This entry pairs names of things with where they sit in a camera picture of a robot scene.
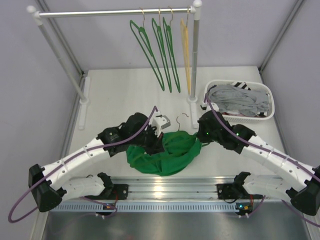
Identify white laundry basket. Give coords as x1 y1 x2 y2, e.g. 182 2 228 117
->
203 79 275 123

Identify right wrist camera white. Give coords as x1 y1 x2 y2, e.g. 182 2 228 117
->
200 104 208 111

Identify black white striped garment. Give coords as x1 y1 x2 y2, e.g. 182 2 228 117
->
231 81 251 91

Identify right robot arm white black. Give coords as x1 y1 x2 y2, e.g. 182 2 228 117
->
196 111 320 216

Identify green tank top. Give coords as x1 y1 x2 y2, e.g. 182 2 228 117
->
125 130 203 177

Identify grey clothes in basket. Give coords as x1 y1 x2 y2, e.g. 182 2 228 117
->
207 84 270 117

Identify metal clothes rack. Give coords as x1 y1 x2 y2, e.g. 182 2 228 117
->
26 0 203 131

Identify white slotted cable duct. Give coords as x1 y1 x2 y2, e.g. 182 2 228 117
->
51 201 253 213

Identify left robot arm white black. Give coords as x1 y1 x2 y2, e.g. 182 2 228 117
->
28 112 171 213

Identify aluminium mounting rail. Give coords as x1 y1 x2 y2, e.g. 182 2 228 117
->
62 176 296 201

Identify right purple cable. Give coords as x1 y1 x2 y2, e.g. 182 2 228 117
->
203 92 320 228

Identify yellow hanger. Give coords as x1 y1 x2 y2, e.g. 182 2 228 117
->
180 8 191 95

